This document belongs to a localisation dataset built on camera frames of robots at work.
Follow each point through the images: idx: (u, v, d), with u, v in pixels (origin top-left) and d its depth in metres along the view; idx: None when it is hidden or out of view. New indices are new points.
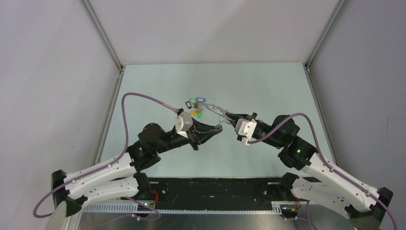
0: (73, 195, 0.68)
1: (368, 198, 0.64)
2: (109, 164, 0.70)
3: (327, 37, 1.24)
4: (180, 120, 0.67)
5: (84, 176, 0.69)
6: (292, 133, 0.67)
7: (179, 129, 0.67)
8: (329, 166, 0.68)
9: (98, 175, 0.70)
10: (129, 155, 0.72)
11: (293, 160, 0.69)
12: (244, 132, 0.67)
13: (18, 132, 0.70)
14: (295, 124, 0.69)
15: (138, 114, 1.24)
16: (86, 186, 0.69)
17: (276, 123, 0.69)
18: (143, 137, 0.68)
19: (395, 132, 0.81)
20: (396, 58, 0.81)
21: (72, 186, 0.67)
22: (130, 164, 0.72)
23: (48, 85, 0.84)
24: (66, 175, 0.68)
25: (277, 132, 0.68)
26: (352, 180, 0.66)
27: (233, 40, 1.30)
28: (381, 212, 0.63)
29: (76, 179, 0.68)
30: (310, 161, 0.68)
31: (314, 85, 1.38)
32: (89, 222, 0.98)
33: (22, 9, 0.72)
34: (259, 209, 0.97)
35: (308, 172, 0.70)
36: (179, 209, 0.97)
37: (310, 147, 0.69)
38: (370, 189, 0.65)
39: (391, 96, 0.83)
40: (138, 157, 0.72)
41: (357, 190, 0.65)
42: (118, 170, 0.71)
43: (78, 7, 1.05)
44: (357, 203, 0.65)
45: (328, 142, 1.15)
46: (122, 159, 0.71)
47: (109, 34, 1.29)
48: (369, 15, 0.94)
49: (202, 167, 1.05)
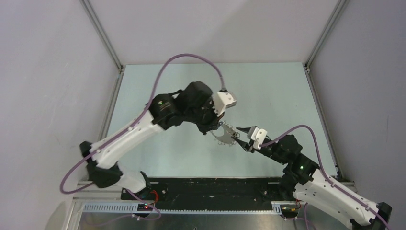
0: (104, 164, 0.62)
1: (367, 212, 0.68)
2: (130, 127, 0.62)
3: (326, 38, 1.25)
4: (231, 95, 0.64)
5: (107, 143, 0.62)
6: (294, 151, 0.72)
7: (227, 103, 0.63)
8: (331, 181, 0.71)
9: (121, 140, 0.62)
10: (150, 112, 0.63)
11: (297, 175, 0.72)
12: (256, 136, 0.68)
13: (18, 132, 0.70)
14: (298, 143, 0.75)
15: (137, 111, 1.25)
16: (113, 152, 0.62)
17: (282, 142, 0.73)
18: (195, 88, 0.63)
19: (395, 132, 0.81)
20: (396, 59, 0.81)
21: (99, 155, 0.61)
22: (152, 121, 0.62)
23: (48, 85, 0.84)
24: (91, 145, 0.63)
25: (281, 150, 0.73)
26: (353, 196, 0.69)
27: (234, 40, 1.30)
28: (381, 225, 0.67)
29: (101, 148, 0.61)
30: (313, 176, 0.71)
31: (314, 85, 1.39)
32: (89, 222, 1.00)
33: (21, 10, 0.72)
34: (259, 209, 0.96)
35: (311, 187, 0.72)
36: (179, 209, 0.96)
37: (312, 164, 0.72)
38: (370, 204, 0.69)
39: (391, 96, 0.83)
40: (164, 109, 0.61)
41: (357, 204, 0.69)
42: (141, 131, 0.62)
43: (78, 6, 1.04)
44: (357, 216, 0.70)
45: (328, 143, 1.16)
46: (143, 119, 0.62)
47: (109, 34, 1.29)
48: (370, 15, 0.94)
49: (203, 168, 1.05)
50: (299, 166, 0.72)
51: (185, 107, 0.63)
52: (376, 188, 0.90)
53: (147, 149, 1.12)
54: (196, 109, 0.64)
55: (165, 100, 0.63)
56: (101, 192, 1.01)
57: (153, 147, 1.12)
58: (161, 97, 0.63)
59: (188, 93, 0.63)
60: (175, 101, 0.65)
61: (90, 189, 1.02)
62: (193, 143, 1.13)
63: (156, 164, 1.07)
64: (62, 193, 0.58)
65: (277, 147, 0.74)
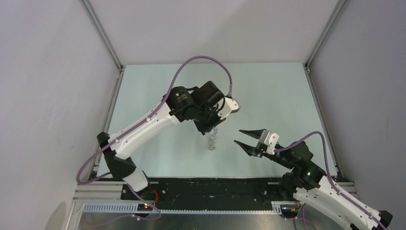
0: (121, 154, 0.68)
1: (370, 220, 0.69)
2: (148, 118, 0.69)
3: (326, 38, 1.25)
4: (236, 101, 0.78)
5: (126, 133, 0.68)
6: (305, 160, 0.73)
7: (233, 108, 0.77)
8: (337, 189, 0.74)
9: (139, 131, 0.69)
10: (167, 105, 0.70)
11: (303, 181, 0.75)
12: (269, 142, 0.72)
13: (17, 132, 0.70)
14: (308, 150, 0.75)
15: (137, 110, 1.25)
16: (130, 143, 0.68)
17: (293, 150, 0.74)
18: (210, 86, 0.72)
19: (395, 132, 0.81)
20: (396, 58, 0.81)
21: (117, 145, 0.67)
22: (170, 113, 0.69)
23: (48, 85, 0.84)
24: (110, 136, 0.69)
25: (292, 156, 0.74)
26: (358, 204, 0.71)
27: (234, 40, 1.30)
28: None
29: (119, 139, 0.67)
30: (320, 183, 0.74)
31: (313, 85, 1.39)
32: (89, 222, 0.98)
33: (21, 9, 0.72)
34: (259, 209, 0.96)
35: (317, 193, 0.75)
36: (179, 209, 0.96)
37: (320, 170, 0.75)
38: (373, 212, 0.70)
39: (391, 96, 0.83)
40: (182, 100, 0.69)
41: (362, 212, 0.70)
42: (159, 122, 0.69)
43: (78, 6, 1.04)
44: (359, 224, 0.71)
45: (329, 143, 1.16)
46: (161, 110, 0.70)
47: (109, 34, 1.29)
48: (369, 15, 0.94)
49: (205, 168, 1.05)
50: (306, 172, 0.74)
51: (199, 102, 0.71)
52: (376, 188, 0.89)
53: (148, 148, 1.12)
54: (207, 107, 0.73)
55: (183, 93, 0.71)
56: (101, 192, 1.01)
57: (153, 147, 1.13)
58: (178, 89, 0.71)
59: (203, 91, 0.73)
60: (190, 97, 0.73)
61: (90, 189, 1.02)
62: (193, 143, 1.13)
63: (156, 164, 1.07)
64: (77, 179, 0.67)
65: (287, 154, 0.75)
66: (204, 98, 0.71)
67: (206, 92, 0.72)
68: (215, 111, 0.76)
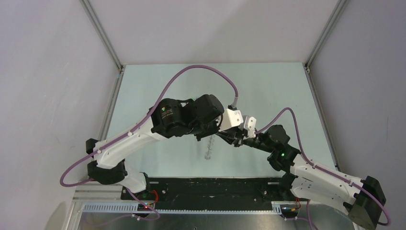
0: (103, 165, 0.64)
1: (351, 188, 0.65)
2: (129, 132, 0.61)
3: (327, 37, 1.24)
4: (239, 116, 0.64)
5: (108, 145, 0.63)
6: (282, 143, 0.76)
7: (234, 124, 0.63)
8: (311, 163, 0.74)
9: (121, 144, 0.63)
10: (152, 119, 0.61)
11: (280, 163, 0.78)
12: (248, 125, 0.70)
13: (17, 131, 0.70)
14: (286, 134, 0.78)
15: (137, 110, 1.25)
16: (113, 155, 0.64)
17: (271, 132, 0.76)
18: (206, 101, 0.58)
19: (396, 132, 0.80)
20: (397, 57, 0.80)
21: (99, 156, 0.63)
22: (152, 130, 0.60)
23: (48, 85, 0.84)
24: (96, 145, 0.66)
25: (270, 141, 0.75)
26: (334, 173, 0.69)
27: (234, 39, 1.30)
28: (368, 201, 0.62)
29: (102, 150, 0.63)
30: (294, 161, 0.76)
31: (314, 85, 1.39)
32: (90, 222, 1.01)
33: (19, 10, 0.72)
34: (259, 209, 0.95)
35: (295, 173, 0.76)
36: (178, 209, 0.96)
37: (294, 149, 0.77)
38: (353, 179, 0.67)
39: (392, 95, 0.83)
40: (167, 116, 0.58)
41: (341, 181, 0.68)
42: (141, 138, 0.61)
43: (78, 7, 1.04)
44: (343, 194, 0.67)
45: (329, 143, 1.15)
46: (144, 125, 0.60)
47: (109, 34, 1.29)
48: (370, 13, 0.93)
49: (206, 167, 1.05)
50: (282, 154, 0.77)
51: (191, 119, 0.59)
52: None
53: (147, 149, 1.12)
54: (200, 123, 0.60)
55: (171, 107, 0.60)
56: (101, 192, 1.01)
57: (153, 147, 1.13)
58: (167, 102, 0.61)
59: (198, 104, 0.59)
60: (182, 110, 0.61)
61: (90, 189, 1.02)
62: (193, 144, 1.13)
63: (157, 165, 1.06)
64: (62, 185, 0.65)
65: (265, 138, 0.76)
66: (196, 114, 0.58)
67: (200, 107, 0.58)
68: (215, 121, 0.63)
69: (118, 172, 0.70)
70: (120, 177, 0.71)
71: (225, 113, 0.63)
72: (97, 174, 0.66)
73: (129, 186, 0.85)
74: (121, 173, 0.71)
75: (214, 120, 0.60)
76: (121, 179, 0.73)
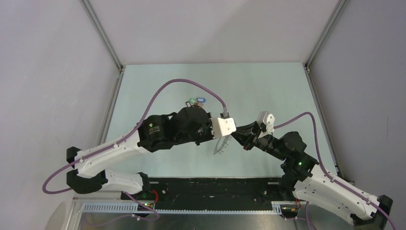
0: (85, 174, 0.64)
1: (368, 206, 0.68)
2: (116, 144, 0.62)
3: (326, 37, 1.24)
4: (231, 125, 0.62)
5: (92, 155, 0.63)
6: (299, 150, 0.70)
7: (225, 133, 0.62)
8: (330, 176, 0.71)
9: (106, 155, 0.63)
10: (139, 134, 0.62)
11: (295, 172, 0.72)
12: (267, 121, 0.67)
13: (17, 131, 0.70)
14: (302, 141, 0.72)
15: (136, 110, 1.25)
16: (95, 165, 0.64)
17: (286, 140, 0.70)
18: (186, 114, 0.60)
19: (396, 132, 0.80)
20: (396, 58, 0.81)
21: (80, 165, 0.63)
22: (139, 143, 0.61)
23: (48, 85, 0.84)
24: (78, 153, 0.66)
25: (286, 148, 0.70)
26: (353, 189, 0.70)
27: (234, 39, 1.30)
28: (383, 219, 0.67)
29: (84, 159, 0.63)
30: (312, 172, 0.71)
31: (314, 85, 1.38)
32: (89, 222, 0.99)
33: (20, 10, 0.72)
34: (259, 209, 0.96)
35: (311, 183, 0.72)
36: (179, 209, 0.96)
37: (311, 159, 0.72)
38: (371, 198, 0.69)
39: (392, 95, 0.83)
40: (153, 132, 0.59)
41: (358, 199, 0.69)
42: (126, 150, 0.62)
43: (77, 7, 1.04)
44: (358, 211, 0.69)
45: (328, 143, 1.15)
46: (131, 138, 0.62)
47: (108, 33, 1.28)
48: (369, 14, 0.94)
49: (207, 167, 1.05)
50: (298, 162, 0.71)
51: (176, 132, 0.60)
52: (376, 188, 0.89)
53: None
54: (185, 135, 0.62)
55: (157, 123, 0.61)
56: (100, 192, 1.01)
57: None
58: (154, 119, 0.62)
59: (180, 118, 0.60)
60: (168, 124, 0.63)
61: None
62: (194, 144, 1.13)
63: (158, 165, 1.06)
64: (42, 189, 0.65)
65: (280, 144, 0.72)
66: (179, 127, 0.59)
67: (181, 120, 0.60)
68: (208, 128, 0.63)
69: (97, 182, 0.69)
70: (97, 186, 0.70)
71: (216, 121, 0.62)
72: (77, 184, 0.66)
73: (125, 189, 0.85)
74: (99, 183, 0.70)
75: (198, 130, 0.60)
76: (99, 189, 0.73)
